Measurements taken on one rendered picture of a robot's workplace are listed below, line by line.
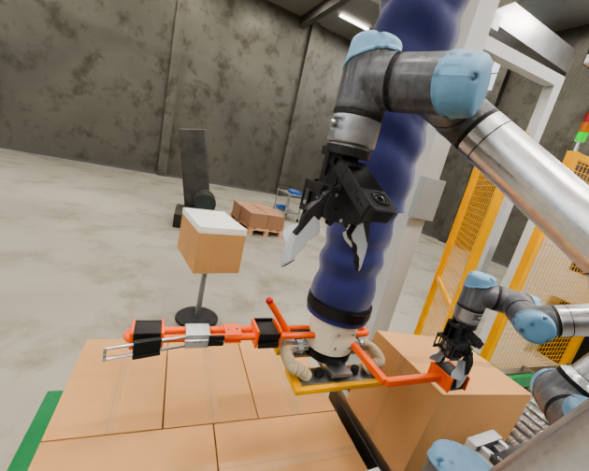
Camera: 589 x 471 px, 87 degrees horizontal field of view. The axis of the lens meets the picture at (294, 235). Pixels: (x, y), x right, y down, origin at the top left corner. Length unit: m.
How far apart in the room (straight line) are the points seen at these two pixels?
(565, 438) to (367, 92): 0.46
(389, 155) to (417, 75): 0.49
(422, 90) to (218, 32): 12.62
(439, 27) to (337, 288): 0.75
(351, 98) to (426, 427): 1.20
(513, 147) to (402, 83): 0.18
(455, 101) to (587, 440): 0.38
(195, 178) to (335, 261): 5.73
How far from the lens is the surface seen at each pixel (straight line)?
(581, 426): 0.46
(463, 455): 0.72
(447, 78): 0.44
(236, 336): 1.00
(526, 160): 0.53
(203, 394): 1.68
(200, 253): 2.58
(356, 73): 0.49
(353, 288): 0.99
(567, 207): 0.53
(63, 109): 12.59
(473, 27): 2.63
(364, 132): 0.47
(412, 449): 1.47
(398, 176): 0.93
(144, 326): 0.99
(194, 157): 6.52
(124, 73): 12.47
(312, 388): 1.08
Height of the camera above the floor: 1.69
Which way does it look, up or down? 14 degrees down
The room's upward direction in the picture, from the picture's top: 13 degrees clockwise
